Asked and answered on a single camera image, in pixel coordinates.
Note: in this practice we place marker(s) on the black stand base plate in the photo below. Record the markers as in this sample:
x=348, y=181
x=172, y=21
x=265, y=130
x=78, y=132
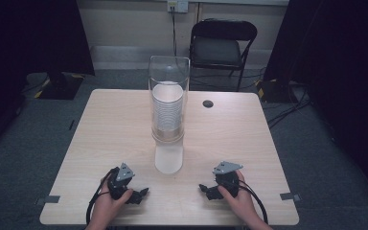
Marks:
x=60, y=87
x=274, y=92

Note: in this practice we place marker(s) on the black curtain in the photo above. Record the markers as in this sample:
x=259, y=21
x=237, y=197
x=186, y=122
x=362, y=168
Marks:
x=28, y=38
x=341, y=64

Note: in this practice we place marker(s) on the white wall socket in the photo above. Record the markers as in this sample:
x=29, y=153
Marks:
x=178, y=5

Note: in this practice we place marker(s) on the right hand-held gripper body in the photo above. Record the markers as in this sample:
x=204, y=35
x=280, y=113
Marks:
x=227, y=182

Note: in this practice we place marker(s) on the clear plastic cup dispenser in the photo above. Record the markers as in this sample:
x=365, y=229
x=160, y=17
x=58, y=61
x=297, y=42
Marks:
x=169, y=68

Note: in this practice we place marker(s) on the grey tape strip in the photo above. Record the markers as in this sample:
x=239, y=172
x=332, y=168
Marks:
x=290, y=196
x=49, y=200

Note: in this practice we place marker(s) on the stack of white paper cups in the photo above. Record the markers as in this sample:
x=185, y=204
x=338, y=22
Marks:
x=167, y=108

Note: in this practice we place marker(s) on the person's right hand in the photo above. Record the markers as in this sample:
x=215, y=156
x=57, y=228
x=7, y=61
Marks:
x=241, y=204

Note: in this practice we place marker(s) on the black folding chair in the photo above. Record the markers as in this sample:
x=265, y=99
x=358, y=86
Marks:
x=217, y=51

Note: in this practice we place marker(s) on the small black floor tape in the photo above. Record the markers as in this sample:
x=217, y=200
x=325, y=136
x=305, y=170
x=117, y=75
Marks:
x=72, y=125

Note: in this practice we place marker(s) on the person's left hand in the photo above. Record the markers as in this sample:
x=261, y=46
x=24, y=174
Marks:
x=105, y=207

